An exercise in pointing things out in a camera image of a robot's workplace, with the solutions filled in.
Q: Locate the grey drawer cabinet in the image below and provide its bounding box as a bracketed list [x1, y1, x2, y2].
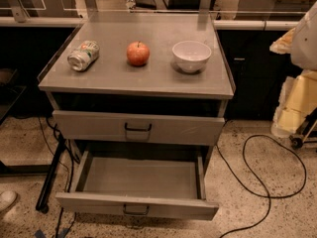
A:
[39, 12, 235, 161]

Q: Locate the white bowl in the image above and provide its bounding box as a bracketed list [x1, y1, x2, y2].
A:
[172, 41, 212, 73]

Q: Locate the crushed soda can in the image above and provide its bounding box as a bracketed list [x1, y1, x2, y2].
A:
[67, 41, 100, 71]

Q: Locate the grey top drawer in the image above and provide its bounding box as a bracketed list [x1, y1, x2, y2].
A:
[53, 110, 224, 146]

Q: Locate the grey drawer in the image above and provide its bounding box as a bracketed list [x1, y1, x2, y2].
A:
[56, 152, 219, 220]
[53, 110, 224, 146]

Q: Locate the black floor cable right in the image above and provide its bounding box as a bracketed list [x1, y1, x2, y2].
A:
[216, 134, 308, 238]

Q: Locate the black table leg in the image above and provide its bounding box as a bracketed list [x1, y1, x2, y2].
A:
[36, 138, 65, 214]

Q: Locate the black caster wheel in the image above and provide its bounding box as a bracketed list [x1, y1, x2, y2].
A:
[290, 137, 303, 149]

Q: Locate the white shoe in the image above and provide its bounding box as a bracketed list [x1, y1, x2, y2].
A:
[0, 190, 18, 212]

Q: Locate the red apple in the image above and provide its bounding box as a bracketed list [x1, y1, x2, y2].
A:
[126, 41, 150, 66]

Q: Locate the black floor cable left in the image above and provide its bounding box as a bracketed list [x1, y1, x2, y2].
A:
[37, 116, 78, 238]

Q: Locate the black floor cable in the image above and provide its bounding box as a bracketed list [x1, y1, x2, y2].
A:
[216, 134, 308, 238]
[37, 116, 78, 238]

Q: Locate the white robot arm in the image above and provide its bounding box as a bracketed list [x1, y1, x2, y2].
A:
[269, 2, 317, 138]

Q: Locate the white horizontal rail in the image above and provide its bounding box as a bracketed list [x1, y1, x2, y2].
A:
[0, 16, 300, 32]

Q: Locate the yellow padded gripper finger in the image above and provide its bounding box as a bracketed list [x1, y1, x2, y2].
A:
[269, 28, 317, 138]

